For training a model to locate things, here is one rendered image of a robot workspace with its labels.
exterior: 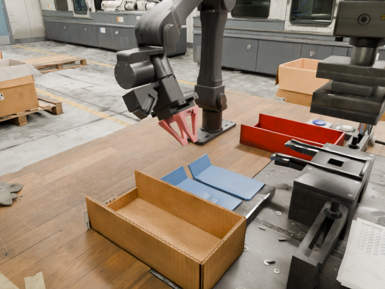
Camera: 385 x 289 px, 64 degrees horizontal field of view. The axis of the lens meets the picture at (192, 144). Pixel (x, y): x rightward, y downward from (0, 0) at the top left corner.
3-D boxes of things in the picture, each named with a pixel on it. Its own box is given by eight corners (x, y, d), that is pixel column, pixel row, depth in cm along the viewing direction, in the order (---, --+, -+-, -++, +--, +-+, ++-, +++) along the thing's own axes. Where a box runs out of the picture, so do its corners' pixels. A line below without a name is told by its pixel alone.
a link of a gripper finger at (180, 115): (192, 145, 64) (175, 104, 63) (171, 151, 69) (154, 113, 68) (211, 134, 69) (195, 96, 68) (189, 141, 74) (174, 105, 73)
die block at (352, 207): (319, 175, 73) (325, 146, 70) (366, 189, 67) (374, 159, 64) (287, 218, 58) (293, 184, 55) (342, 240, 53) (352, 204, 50)
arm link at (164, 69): (161, 82, 63) (147, 50, 62) (144, 92, 67) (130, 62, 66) (181, 76, 68) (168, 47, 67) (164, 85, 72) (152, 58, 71)
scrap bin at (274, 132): (258, 130, 97) (259, 112, 95) (341, 152, 84) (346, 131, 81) (239, 143, 89) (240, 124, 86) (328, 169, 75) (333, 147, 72)
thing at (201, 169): (205, 164, 73) (205, 152, 72) (264, 185, 65) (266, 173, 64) (187, 176, 68) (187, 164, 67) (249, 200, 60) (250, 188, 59)
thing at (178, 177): (181, 176, 68) (181, 164, 67) (242, 202, 60) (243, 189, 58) (160, 190, 63) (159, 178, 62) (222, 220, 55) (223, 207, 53)
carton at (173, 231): (138, 200, 65) (135, 168, 61) (243, 254, 51) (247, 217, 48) (86, 234, 56) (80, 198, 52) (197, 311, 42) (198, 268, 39)
